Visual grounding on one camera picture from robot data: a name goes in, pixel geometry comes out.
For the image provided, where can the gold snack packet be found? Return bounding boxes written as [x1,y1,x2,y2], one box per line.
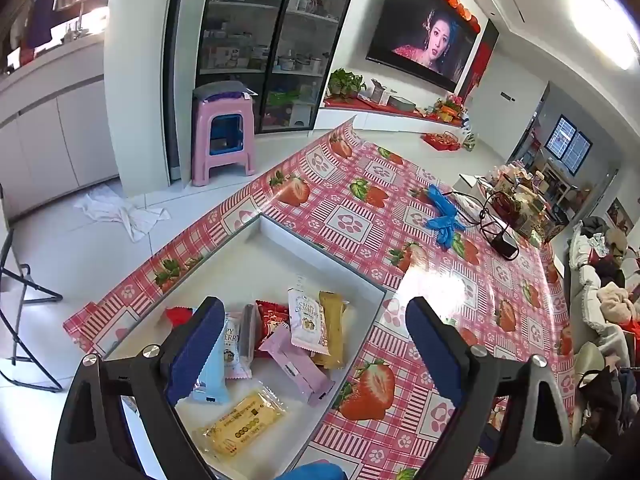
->
[312,291,351,371]

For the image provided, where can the white power strip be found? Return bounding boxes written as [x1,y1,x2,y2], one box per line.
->
[447,195,488,223]

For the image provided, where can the lilac snack packet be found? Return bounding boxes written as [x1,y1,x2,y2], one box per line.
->
[257,327,336,407]

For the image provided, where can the black glass display cabinet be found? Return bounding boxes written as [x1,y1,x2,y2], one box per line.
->
[165,0,366,133]

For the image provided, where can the sofa with clothes pile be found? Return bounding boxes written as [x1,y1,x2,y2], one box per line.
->
[567,215,640,441]

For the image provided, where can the white cloth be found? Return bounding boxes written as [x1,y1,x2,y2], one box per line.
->
[74,185,171,243]

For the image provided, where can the small red snack packet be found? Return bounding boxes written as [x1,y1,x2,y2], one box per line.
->
[165,306,193,331]

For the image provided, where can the grey purple stool cushion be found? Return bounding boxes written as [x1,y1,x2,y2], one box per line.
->
[192,80,253,103]

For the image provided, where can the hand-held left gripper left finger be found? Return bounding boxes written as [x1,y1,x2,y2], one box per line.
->
[51,296,226,480]

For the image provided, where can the pink plastic stool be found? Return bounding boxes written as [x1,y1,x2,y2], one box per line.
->
[191,95,257,187]

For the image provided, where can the black folding chair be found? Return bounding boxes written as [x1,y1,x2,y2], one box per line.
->
[0,230,63,393]

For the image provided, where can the dark framed window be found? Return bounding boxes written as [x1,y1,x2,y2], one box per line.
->
[545,115,593,176]

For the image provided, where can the strawberry print tablecloth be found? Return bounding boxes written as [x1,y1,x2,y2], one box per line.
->
[62,115,576,480]

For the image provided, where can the white low cabinets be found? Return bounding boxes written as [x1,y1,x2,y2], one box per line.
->
[0,35,121,221]

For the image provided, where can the white television console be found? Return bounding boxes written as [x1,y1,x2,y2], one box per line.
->
[320,95,466,133]

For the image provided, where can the light blue snack packet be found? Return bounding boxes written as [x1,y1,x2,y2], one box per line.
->
[190,327,231,406]

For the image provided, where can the flower arrangement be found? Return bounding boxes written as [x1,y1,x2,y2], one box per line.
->
[435,92,466,121]

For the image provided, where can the white pink-edged nougat packet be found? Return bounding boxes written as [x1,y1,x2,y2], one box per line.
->
[222,312,253,381]
[287,287,331,351]

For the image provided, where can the black charger with cable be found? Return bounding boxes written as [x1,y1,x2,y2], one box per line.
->
[445,187,513,241]

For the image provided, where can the blue disposable gloves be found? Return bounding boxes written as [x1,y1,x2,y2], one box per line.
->
[425,184,468,251]

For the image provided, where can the red gift basket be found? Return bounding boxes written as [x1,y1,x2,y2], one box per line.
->
[422,130,461,151]

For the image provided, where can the blue cloth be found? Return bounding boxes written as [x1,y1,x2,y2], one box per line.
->
[280,462,347,480]

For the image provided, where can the potted green plant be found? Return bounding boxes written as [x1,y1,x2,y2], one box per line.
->
[327,67,368,101]

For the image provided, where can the black power adapter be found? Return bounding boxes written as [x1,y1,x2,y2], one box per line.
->
[490,232,521,261]

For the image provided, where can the wall television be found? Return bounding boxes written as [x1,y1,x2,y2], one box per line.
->
[366,0,481,93]

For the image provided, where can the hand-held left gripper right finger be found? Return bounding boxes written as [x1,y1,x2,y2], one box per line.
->
[405,296,577,480]

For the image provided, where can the white tray with grey rim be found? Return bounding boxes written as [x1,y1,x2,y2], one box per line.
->
[95,211,387,480]

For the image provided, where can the yellow snack packet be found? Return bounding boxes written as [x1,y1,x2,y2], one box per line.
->
[192,387,291,461]

